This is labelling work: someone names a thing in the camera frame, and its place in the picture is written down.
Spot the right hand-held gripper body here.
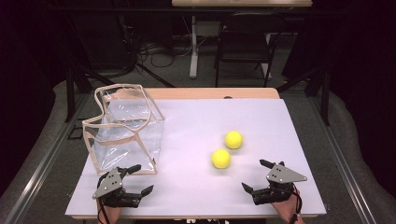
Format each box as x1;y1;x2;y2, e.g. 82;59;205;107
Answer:
251;161;308;206

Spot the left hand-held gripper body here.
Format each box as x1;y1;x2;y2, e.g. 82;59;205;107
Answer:
92;166;143;209

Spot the yellow tennis ball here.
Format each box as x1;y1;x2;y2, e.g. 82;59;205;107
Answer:
224;130;244;150
211;148;232;170

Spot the clear plastic bag beige trim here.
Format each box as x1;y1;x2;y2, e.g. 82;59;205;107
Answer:
81;83;166;176

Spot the person's left hand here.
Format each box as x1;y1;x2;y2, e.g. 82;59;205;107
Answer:
96;199;124;224

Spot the person's right hand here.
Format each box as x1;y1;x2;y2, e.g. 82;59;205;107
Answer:
270;189;304;224

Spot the black metal stand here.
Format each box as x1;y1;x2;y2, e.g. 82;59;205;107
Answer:
276;60;332;127
64;59;108;124

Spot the black folding chair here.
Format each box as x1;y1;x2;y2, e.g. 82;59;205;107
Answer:
214;12;286;88

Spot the white-legged wooden desk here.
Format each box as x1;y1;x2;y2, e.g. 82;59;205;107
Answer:
171;0;313;79

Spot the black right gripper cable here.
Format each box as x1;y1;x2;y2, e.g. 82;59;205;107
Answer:
289;183;304;224

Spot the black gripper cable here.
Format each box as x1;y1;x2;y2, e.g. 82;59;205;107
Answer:
289;183;304;224
96;174;112;224

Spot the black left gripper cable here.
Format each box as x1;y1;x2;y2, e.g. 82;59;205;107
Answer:
96;174;112;224

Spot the aluminium frame rail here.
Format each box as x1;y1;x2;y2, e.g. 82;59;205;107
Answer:
4;92;92;224
306;92;378;224

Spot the tangle of floor cables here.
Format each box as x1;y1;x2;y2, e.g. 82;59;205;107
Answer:
124;31;194;68

